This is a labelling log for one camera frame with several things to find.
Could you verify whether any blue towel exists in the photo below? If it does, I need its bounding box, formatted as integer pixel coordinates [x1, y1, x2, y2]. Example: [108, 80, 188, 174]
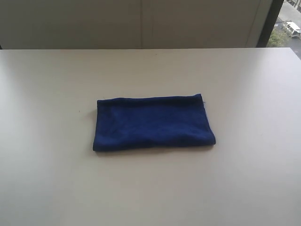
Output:
[93, 94, 216, 152]

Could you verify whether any white van outside window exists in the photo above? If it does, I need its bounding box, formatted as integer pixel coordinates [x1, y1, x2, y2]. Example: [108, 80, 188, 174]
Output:
[283, 21, 301, 38]

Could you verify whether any black window frame post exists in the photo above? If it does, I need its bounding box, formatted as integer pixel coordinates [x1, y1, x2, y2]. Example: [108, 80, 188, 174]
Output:
[256, 0, 284, 48]

